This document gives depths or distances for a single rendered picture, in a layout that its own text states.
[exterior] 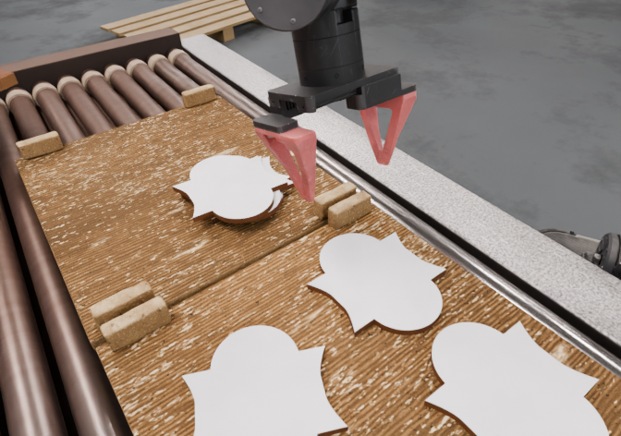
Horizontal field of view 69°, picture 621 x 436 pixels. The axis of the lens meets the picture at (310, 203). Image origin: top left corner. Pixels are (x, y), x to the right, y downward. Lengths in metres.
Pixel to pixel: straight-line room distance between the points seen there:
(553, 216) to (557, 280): 1.65
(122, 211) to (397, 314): 0.37
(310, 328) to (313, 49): 0.25
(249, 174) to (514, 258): 0.34
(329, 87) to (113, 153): 0.46
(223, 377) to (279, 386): 0.05
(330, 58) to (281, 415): 0.29
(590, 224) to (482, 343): 1.82
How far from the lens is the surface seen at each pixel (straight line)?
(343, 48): 0.38
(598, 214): 2.32
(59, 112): 0.99
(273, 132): 0.38
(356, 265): 0.49
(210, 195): 0.58
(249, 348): 0.44
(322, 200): 0.55
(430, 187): 0.66
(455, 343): 0.45
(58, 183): 0.73
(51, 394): 0.52
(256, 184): 0.59
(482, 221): 0.62
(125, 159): 0.74
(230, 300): 0.48
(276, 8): 0.31
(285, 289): 0.48
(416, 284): 0.48
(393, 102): 0.44
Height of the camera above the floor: 1.30
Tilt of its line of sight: 39 degrees down
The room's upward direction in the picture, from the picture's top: 2 degrees counter-clockwise
